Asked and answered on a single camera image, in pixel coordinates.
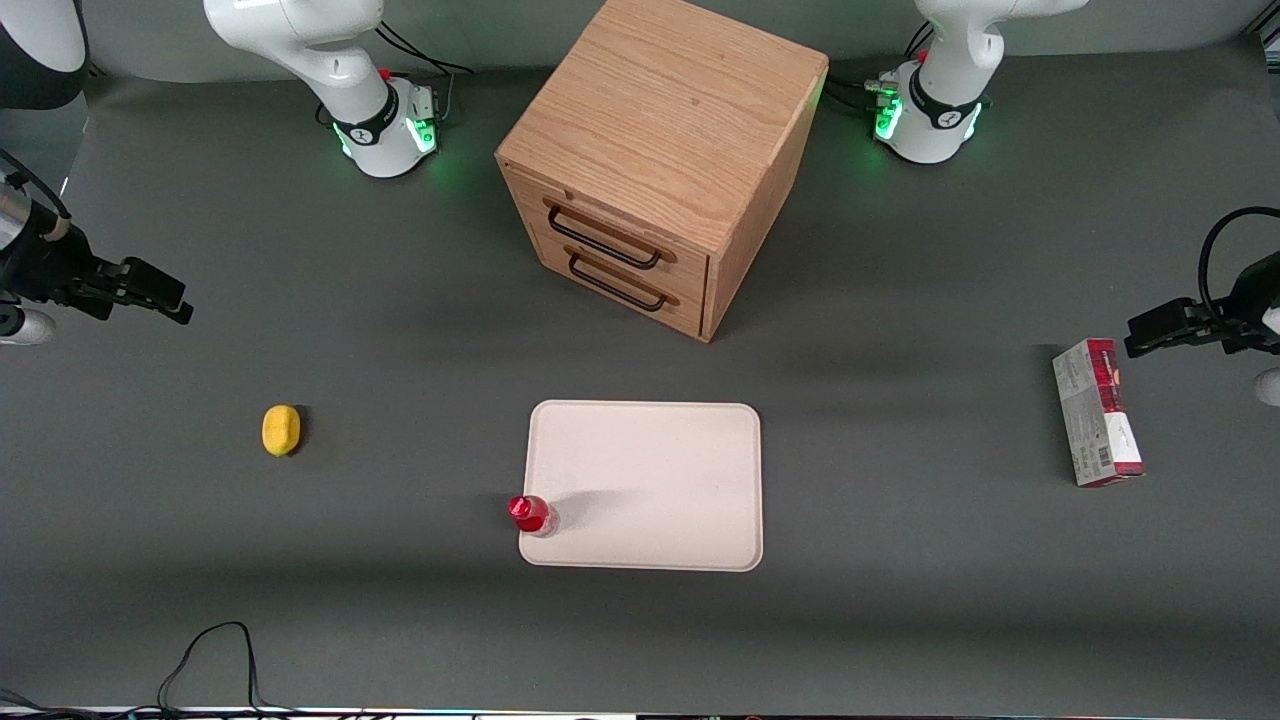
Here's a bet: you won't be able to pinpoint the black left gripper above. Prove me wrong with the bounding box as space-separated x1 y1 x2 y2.
1124 253 1280 360

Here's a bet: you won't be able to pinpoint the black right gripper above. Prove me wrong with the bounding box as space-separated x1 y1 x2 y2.
0 222 195 326

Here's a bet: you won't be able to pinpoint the red coke bottle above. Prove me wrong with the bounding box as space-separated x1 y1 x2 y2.
507 493 560 539

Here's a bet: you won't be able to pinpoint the cream plastic tray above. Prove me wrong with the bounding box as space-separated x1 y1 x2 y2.
518 399 765 573

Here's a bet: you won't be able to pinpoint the red grey carton box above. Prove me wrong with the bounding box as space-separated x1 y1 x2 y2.
1052 338 1145 489

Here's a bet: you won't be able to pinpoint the yellow lemon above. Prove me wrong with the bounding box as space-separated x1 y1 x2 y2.
262 404 302 458

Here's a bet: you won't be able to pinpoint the grey table mat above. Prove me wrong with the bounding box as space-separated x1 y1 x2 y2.
0 35 1280 717

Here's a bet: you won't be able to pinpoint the wooden drawer cabinet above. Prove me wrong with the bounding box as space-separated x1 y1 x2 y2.
495 0 830 344

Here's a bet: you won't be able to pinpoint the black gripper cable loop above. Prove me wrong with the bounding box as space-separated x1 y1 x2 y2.
1197 206 1280 319

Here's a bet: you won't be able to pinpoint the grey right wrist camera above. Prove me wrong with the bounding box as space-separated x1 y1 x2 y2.
0 306 57 347

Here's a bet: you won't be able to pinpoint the thin black cable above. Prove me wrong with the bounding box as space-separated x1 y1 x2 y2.
0 621 301 717

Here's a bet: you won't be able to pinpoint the black arm base cables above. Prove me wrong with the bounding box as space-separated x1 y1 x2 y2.
374 14 473 125
824 22 937 115

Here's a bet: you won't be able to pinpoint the black drawer handle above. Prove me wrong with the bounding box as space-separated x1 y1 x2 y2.
567 253 668 313
546 205 664 271

